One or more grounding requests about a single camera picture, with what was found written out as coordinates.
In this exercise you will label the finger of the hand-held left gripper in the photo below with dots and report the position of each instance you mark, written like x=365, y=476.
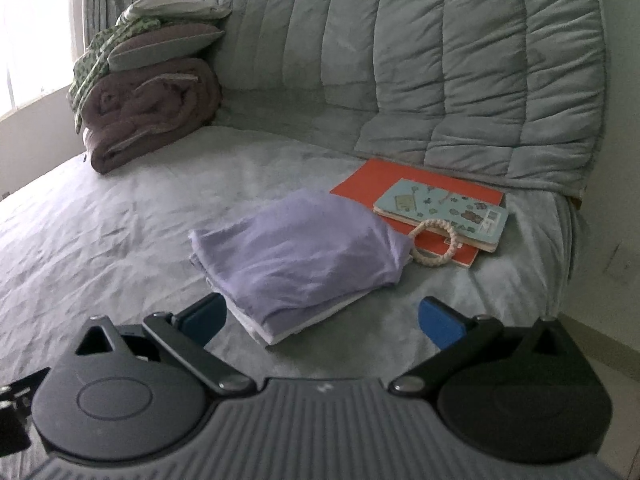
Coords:
x=15, y=420

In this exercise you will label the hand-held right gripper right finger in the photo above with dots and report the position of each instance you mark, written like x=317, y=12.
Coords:
x=440, y=322

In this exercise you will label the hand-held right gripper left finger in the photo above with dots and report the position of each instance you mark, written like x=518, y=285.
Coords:
x=200, y=317

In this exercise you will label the lavender pants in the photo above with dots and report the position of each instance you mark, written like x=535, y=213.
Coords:
x=300, y=250

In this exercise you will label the white folded garment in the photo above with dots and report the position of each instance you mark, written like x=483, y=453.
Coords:
x=300, y=329

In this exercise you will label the grey bed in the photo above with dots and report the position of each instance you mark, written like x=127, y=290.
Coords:
x=125, y=235

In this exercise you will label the teal patterned book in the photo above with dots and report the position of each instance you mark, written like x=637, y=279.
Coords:
x=450, y=210

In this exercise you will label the orange book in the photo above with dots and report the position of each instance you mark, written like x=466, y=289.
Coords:
x=375, y=180

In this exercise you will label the pink folded quilt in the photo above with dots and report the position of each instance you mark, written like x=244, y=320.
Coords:
x=150, y=110

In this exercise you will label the grey quilted headboard cover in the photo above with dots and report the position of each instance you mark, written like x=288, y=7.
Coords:
x=425, y=60

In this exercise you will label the green patterned blanket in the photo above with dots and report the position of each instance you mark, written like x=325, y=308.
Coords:
x=90, y=70

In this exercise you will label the pink grey pillow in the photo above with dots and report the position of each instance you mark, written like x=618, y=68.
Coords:
x=165, y=45

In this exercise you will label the pale green pillow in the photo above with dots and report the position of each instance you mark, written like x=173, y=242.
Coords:
x=170, y=10

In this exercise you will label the window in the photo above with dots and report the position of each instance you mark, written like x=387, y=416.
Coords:
x=35, y=35

